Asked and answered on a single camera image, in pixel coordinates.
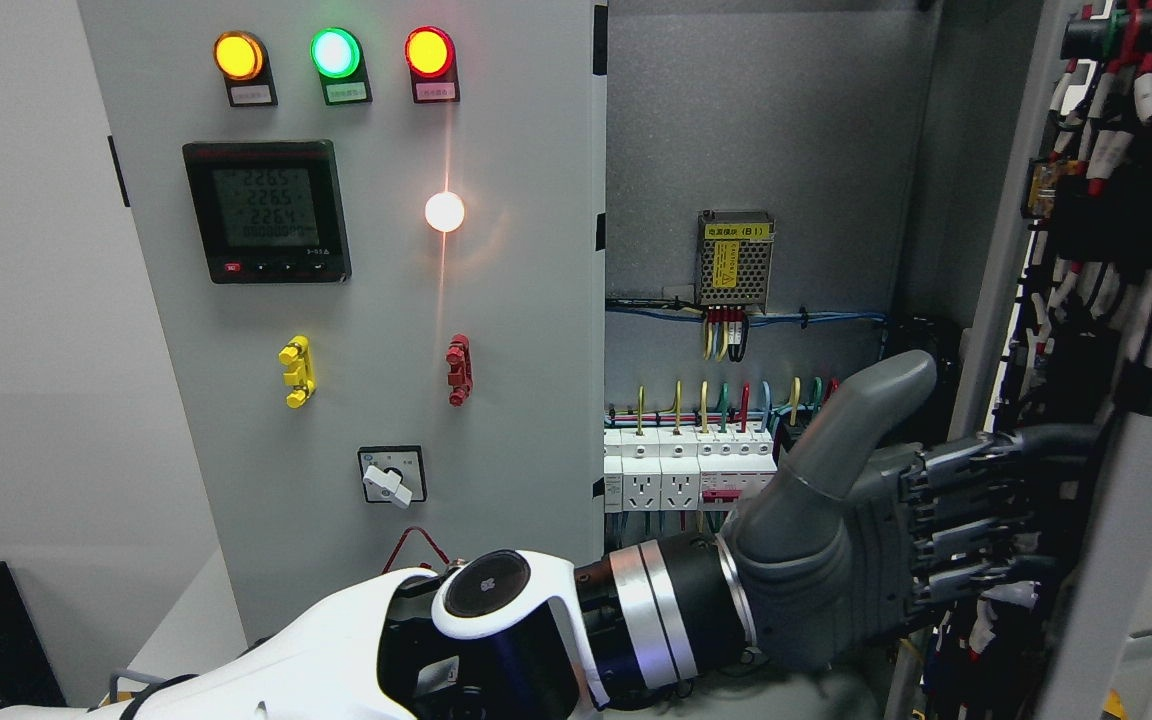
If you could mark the green indicator lamp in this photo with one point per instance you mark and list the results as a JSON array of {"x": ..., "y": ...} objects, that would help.
[{"x": 340, "y": 63}]

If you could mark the grey cabinet door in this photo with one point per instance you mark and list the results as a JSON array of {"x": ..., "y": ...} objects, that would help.
[
  {"x": 512, "y": 467},
  {"x": 1093, "y": 612}
]

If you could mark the metal mesh power supply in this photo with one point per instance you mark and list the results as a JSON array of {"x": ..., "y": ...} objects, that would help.
[{"x": 734, "y": 258}]

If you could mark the white glowing indicator lamp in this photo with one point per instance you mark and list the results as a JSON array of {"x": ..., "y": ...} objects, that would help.
[{"x": 445, "y": 211}]

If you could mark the black digital power meter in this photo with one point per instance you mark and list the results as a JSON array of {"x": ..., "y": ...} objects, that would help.
[{"x": 269, "y": 212}]

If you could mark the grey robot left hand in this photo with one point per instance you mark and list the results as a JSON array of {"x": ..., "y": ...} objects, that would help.
[{"x": 852, "y": 542}]

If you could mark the white socket breaker row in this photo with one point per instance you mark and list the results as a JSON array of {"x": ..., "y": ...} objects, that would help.
[{"x": 661, "y": 469}]

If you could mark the red terminal post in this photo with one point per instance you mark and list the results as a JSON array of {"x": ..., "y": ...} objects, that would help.
[{"x": 460, "y": 376}]

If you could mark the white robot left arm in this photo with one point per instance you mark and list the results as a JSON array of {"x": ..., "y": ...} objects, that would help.
[{"x": 512, "y": 635}]

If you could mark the red indicator lamp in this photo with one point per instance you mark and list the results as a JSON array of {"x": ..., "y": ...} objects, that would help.
[{"x": 432, "y": 60}]

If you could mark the yellow indicator lamp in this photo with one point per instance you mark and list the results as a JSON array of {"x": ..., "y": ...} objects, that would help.
[{"x": 245, "y": 67}]

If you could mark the white rotary selector switch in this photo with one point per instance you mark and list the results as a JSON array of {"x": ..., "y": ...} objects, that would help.
[{"x": 393, "y": 474}]

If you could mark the yellow terminal post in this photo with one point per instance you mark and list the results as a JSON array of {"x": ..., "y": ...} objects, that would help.
[{"x": 298, "y": 372}]

